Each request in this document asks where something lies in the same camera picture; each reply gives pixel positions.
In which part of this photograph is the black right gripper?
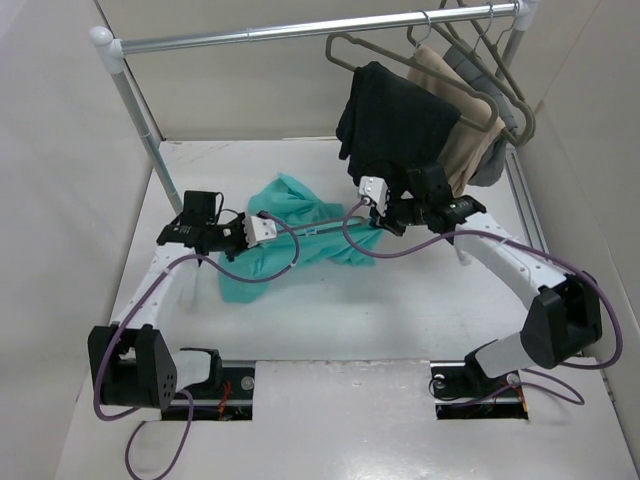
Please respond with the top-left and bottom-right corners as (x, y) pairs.
(372, 190), (431, 236)

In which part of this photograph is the teal t shirt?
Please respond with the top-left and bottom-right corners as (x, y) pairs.
(218, 173), (375, 304)

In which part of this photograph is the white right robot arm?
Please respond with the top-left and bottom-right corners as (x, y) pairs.
(359, 166), (602, 394)

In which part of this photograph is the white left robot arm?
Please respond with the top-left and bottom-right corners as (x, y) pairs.
(87, 190), (247, 410)

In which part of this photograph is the taupe hanger with black garment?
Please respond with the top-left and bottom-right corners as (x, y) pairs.
(324, 33), (499, 132)

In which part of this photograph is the taupe hanger with cream garment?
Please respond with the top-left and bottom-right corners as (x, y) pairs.
(406, 11), (536, 146)

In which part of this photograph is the taupe hanger with grey garment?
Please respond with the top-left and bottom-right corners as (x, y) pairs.
(438, 15), (526, 103)

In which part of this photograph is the cream ribbed garment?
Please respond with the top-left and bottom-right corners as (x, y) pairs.
(407, 46), (506, 197)

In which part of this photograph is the black hanging garment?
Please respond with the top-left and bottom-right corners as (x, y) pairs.
(336, 61), (461, 190)

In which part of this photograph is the grey hanging garment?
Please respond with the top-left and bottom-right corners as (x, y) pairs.
(442, 45), (524, 187)

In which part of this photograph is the white metal clothes rack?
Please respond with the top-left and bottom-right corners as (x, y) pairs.
(88, 0), (541, 311)

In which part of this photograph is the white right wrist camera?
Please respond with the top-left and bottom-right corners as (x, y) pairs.
(358, 176), (389, 216)

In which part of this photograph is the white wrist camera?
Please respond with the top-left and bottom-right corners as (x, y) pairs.
(358, 176), (389, 216)
(243, 215), (278, 248)

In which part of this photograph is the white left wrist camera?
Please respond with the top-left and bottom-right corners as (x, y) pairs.
(243, 215), (278, 248)

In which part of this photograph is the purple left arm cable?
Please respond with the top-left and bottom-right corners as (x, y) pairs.
(93, 212), (302, 480)

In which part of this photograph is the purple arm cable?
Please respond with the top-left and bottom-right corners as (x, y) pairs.
(342, 199), (624, 407)
(93, 212), (302, 480)

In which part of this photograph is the aluminium rail right side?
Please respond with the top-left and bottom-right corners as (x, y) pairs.
(505, 146), (549, 253)

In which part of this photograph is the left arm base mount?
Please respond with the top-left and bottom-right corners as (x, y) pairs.
(187, 362), (255, 422)

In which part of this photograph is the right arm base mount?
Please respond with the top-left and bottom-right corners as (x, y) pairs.
(428, 361), (528, 420)

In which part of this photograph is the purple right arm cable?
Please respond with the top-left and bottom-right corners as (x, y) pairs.
(342, 199), (624, 407)

